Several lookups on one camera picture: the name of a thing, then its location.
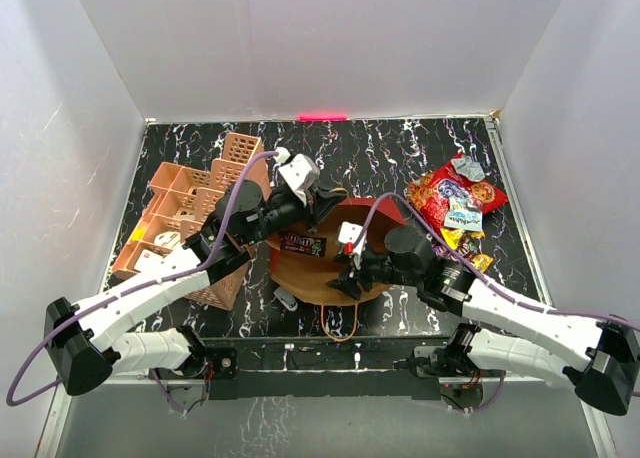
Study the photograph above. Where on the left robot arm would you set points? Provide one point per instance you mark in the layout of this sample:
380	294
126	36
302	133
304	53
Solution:
92	339

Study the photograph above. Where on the pink tape strip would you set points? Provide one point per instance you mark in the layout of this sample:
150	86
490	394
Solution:
330	117

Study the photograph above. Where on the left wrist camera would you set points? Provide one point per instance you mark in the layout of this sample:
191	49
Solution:
299	172

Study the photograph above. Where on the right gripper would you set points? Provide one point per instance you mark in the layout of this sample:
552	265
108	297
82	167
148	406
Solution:
348	284

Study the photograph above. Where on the red candy bag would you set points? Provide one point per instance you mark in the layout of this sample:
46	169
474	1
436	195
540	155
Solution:
430	195

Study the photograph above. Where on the black front base bar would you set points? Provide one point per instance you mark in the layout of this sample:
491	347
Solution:
319	367

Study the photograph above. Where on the yellow object in organizer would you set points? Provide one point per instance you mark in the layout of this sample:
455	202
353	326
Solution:
138	233

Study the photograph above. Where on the small blue white stapler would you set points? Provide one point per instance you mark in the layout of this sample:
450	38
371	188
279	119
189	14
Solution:
288	301

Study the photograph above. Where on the light blue snack packet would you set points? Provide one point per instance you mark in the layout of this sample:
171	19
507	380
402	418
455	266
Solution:
462	214

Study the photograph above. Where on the yellow M&M's packet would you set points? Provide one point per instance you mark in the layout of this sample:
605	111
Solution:
460	239
481	261

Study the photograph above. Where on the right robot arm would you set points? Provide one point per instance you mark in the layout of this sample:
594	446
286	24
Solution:
596	356

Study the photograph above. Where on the purple M&M's packet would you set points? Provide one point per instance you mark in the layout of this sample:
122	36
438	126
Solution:
308	245

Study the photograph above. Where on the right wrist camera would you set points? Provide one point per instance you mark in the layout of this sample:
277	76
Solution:
351	239

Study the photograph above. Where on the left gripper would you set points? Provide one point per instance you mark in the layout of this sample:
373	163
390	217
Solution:
325	202

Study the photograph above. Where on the red paper bag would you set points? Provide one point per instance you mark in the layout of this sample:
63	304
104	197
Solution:
306	277

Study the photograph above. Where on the silver grey candy wrapper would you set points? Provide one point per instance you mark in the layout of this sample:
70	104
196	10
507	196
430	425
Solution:
465	166

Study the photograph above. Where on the pink perforated desk organizer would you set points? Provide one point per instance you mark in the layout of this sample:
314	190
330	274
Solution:
182	199

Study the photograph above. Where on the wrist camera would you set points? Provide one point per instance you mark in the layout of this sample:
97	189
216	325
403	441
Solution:
351	239
299	172

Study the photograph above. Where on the purple M&M's packet outside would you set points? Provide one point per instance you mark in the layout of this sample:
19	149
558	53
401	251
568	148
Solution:
467	249

